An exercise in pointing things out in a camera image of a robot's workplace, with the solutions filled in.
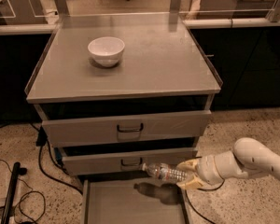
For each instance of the clear plastic water bottle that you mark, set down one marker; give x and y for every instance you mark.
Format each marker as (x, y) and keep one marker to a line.
(164, 172)

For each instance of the white counter rail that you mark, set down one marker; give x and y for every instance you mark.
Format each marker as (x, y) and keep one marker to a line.
(35, 29)

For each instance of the white ceramic bowl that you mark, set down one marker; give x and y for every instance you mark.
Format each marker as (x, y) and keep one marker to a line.
(106, 51)

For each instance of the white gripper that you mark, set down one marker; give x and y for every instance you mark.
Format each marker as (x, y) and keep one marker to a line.
(205, 170)

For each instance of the black pole on floor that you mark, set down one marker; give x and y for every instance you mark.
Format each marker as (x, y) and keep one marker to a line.
(16, 171)

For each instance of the top grey drawer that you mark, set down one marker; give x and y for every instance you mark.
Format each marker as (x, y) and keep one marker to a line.
(120, 129)

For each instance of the grey drawer cabinet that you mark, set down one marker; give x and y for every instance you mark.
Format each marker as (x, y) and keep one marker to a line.
(161, 71)

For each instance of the middle grey drawer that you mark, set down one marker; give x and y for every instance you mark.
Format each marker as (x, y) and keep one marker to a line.
(125, 161)

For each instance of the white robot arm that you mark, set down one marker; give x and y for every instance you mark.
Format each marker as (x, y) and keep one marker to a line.
(248, 158)

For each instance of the grey drawer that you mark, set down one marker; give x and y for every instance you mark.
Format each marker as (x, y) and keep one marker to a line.
(125, 161)
(120, 129)
(131, 198)

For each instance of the bottom grey drawer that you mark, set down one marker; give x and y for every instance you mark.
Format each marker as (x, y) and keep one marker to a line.
(131, 198)

